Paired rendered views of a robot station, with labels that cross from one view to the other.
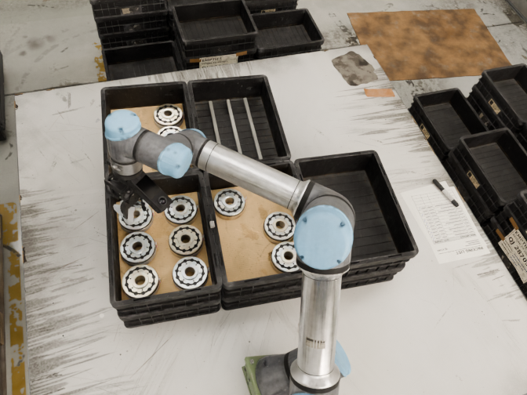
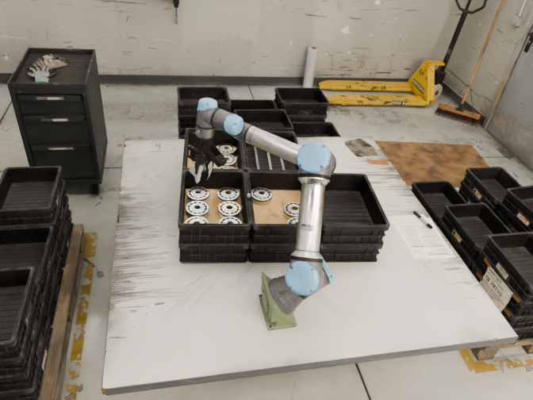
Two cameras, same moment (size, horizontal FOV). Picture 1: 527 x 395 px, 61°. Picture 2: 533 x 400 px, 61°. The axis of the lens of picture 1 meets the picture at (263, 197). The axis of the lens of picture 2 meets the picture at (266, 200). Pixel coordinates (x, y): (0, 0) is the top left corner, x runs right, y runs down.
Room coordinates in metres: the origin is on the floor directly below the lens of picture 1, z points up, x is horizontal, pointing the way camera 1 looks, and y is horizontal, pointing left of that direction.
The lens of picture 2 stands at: (-0.94, -0.26, 2.14)
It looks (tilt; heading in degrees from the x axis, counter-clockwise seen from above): 37 degrees down; 11
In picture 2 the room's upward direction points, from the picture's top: 7 degrees clockwise
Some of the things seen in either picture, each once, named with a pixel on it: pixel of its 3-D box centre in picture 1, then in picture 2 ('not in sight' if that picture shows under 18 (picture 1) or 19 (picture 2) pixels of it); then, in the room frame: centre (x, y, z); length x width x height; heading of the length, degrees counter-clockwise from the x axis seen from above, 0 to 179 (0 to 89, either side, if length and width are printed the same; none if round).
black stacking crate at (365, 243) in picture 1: (348, 214); (343, 208); (0.77, -0.28, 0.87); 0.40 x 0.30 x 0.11; 22
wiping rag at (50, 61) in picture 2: not in sight; (50, 59); (1.60, 1.86, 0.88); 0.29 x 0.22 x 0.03; 27
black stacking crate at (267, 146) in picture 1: (236, 129); (270, 159); (1.03, 0.14, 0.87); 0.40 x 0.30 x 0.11; 22
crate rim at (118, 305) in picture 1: (161, 233); (214, 198); (0.55, 0.27, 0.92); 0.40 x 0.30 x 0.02; 22
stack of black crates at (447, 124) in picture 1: (444, 130); (438, 210); (1.82, -0.94, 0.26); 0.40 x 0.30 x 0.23; 27
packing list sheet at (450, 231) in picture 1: (445, 220); (421, 235); (0.93, -0.69, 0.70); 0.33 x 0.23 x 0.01; 27
